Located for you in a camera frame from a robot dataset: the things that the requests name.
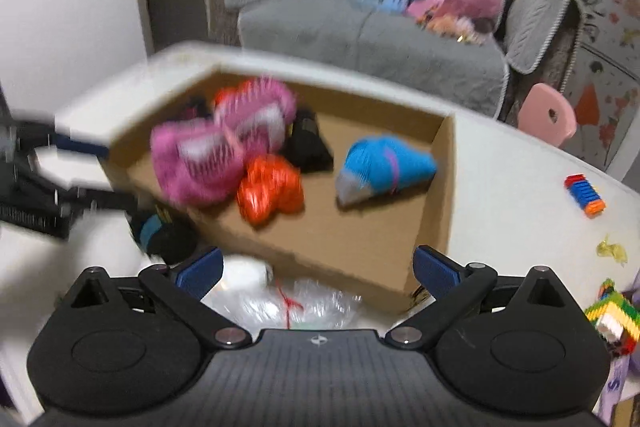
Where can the grey sofa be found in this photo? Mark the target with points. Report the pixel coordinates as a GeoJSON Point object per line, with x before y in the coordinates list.
{"type": "Point", "coordinates": [320, 27]}

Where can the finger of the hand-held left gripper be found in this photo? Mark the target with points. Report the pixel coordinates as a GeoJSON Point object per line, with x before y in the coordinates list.
{"type": "Point", "coordinates": [82, 146]}
{"type": "Point", "coordinates": [105, 201]}

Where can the pink fuzzy sock bundle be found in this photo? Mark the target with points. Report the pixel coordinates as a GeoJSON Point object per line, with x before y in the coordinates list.
{"type": "Point", "coordinates": [195, 177]}

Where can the white sock roll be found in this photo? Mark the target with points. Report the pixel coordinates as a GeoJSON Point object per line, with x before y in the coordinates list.
{"type": "Point", "coordinates": [245, 272]}

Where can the colourful building block toy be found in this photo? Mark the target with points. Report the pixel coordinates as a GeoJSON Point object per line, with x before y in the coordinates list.
{"type": "Point", "coordinates": [612, 312]}

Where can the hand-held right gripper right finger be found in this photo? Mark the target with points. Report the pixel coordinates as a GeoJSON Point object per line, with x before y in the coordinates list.
{"type": "Point", "coordinates": [437, 273]}

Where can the white desktop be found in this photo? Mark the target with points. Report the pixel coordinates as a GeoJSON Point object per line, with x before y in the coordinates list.
{"type": "Point", "coordinates": [510, 187]}

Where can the yellow wrapper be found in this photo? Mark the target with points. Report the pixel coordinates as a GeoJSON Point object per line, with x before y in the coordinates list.
{"type": "Point", "coordinates": [612, 251]}

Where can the orange plastic bag green tie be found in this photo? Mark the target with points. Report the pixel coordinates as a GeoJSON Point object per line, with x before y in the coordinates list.
{"type": "Point", "coordinates": [227, 94]}

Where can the plush toys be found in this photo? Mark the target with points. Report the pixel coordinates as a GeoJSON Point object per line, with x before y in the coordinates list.
{"type": "Point", "coordinates": [445, 24]}

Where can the blue orange toy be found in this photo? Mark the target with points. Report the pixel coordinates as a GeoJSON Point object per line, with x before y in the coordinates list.
{"type": "Point", "coordinates": [585, 197]}

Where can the clear plastic bag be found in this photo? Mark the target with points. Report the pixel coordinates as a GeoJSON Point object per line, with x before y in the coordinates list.
{"type": "Point", "coordinates": [320, 302]}

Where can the pink stool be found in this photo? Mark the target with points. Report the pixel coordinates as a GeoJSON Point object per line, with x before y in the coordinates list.
{"type": "Point", "coordinates": [542, 102]}

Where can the black sock yellow dot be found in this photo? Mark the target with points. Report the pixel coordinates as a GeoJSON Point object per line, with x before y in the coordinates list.
{"type": "Point", "coordinates": [307, 147]}

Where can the bright blue sock bundle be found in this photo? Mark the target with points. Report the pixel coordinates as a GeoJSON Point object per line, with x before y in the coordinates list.
{"type": "Point", "coordinates": [380, 162]}

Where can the black sock bundle blue band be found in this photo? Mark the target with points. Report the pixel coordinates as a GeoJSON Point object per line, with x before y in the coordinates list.
{"type": "Point", "coordinates": [175, 239]}

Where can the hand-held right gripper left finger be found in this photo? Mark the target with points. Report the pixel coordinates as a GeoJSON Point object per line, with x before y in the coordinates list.
{"type": "Point", "coordinates": [200, 274]}

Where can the brown cardboard box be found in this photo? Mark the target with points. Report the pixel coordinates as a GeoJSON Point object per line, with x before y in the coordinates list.
{"type": "Point", "coordinates": [350, 232]}

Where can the grey cabinet with stickers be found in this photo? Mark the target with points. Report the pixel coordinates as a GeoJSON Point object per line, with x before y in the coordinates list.
{"type": "Point", "coordinates": [605, 7]}

